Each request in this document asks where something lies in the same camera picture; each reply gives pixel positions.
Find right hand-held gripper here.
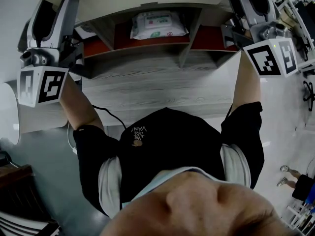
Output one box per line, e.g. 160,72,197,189
220,0,298,78

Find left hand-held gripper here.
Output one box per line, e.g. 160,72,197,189
17,0,84,108

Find grey wooden shelf unit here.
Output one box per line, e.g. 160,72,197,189
73,1,243,80

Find person's left forearm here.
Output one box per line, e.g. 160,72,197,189
59,76,105,132

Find person's right forearm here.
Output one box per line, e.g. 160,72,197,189
231,50,261,110

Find white wet wipes packet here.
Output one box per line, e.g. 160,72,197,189
129,10,189,39

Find black office chair base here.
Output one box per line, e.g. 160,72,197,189
303,80,315,112

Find person's black t-shirt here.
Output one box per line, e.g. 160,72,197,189
73,101,265,218

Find dark wooden chair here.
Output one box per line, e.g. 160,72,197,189
0,165,60,231

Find light blue face mask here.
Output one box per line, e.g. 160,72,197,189
120,166,227,210

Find white slatted bench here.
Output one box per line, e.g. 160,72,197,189
0,210,60,236

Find person's face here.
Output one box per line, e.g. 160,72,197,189
99,171,293,236

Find white metal rack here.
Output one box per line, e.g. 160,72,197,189
286,203,315,231

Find white table frame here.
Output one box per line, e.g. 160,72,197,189
296,60,315,74

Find white power cable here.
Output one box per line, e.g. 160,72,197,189
66,121,74,148

